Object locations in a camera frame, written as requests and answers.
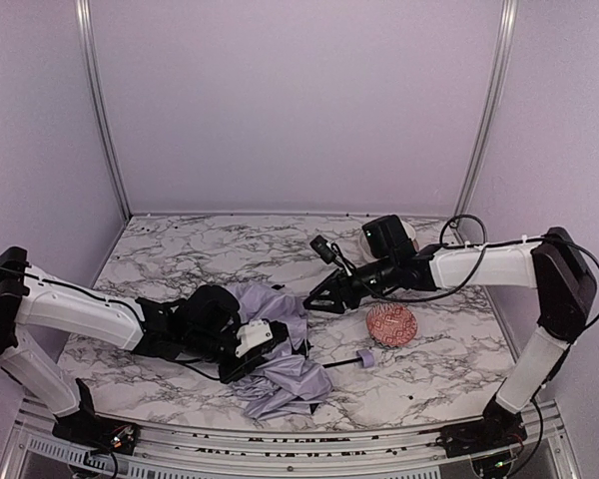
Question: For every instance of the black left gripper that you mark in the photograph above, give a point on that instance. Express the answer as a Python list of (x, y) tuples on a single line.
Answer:
[(252, 362)]

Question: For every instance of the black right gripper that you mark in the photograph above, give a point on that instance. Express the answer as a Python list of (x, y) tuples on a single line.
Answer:
[(347, 287)]

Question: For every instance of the lilac folding umbrella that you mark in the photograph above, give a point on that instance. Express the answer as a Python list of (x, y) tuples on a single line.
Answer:
[(289, 382)]

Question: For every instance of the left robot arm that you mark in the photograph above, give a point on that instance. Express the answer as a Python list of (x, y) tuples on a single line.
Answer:
[(205, 327)]

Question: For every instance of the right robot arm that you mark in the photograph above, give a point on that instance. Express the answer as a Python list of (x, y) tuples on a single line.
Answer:
[(552, 264)]

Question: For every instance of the grey swirl plate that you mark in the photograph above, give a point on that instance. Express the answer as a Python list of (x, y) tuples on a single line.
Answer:
[(364, 247)]

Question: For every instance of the orange white bowl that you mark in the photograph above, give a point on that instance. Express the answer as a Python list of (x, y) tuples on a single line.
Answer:
[(411, 233)]

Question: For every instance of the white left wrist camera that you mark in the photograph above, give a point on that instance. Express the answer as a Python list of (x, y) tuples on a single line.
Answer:
[(252, 335)]

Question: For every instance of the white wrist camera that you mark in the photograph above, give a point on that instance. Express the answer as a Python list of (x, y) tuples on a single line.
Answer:
[(328, 251), (252, 335)]

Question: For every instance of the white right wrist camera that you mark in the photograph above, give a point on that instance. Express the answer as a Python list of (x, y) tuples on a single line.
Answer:
[(328, 251)]

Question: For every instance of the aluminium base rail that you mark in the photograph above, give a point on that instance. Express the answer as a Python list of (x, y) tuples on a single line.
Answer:
[(171, 451)]

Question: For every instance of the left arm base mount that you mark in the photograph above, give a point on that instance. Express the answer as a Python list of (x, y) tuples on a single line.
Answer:
[(102, 433)]

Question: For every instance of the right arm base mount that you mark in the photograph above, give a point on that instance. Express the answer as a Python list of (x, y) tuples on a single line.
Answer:
[(479, 436)]

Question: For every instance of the right aluminium frame post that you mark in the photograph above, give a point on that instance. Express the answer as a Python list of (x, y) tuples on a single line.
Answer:
[(495, 86)]

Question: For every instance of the aluminium frame post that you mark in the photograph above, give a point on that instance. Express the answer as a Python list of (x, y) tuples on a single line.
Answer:
[(495, 86), (96, 92)]

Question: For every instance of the left aluminium frame post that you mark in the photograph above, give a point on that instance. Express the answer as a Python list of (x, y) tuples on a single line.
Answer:
[(96, 92)]

